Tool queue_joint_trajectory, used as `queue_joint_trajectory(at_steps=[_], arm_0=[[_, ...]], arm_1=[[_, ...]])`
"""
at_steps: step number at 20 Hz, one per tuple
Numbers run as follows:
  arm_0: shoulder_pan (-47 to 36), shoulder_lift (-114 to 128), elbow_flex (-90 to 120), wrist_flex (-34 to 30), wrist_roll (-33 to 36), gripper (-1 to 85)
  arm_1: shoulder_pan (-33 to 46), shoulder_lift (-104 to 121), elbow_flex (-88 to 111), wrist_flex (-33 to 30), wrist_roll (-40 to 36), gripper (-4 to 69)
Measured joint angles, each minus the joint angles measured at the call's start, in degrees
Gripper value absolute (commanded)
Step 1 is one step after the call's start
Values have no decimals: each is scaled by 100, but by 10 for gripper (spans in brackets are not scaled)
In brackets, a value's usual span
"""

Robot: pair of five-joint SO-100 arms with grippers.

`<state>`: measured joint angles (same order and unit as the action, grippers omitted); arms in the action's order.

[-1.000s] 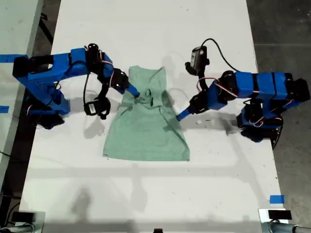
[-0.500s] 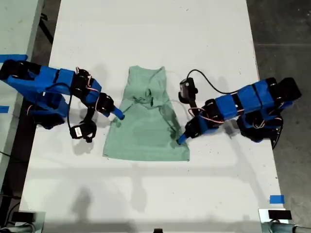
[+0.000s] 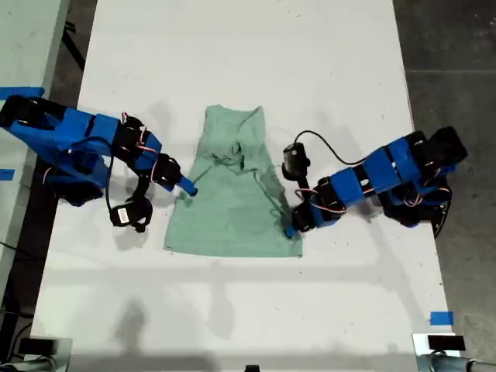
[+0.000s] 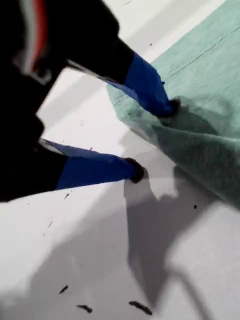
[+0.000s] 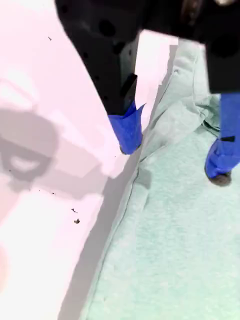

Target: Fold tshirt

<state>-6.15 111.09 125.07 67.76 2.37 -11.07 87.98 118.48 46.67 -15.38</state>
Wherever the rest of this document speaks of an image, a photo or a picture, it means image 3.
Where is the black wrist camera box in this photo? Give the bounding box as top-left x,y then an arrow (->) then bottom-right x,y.
281,142 -> 312,182
109,196 -> 153,233

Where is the black camera stalk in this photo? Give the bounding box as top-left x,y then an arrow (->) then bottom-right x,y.
127,170 -> 154,202
296,176 -> 317,203

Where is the thin black floor cable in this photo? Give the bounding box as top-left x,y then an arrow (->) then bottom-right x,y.
0,240 -> 24,257

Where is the long blue tape strip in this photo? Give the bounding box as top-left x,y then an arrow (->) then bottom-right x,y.
0,87 -> 46,100

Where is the small black box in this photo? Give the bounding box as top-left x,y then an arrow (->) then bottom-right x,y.
428,335 -> 466,352
18,338 -> 55,356

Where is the black table clamp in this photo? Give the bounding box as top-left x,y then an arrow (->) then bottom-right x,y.
432,199 -> 453,238

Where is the black metal bar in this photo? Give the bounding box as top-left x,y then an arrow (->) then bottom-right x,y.
61,21 -> 87,71

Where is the square blue tape patch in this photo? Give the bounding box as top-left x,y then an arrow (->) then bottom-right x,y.
429,311 -> 454,326

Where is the pale side table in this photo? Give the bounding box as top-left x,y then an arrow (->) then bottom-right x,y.
0,0 -> 71,299

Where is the pale green T-shirt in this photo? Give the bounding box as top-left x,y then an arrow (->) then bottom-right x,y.
162,104 -> 304,260

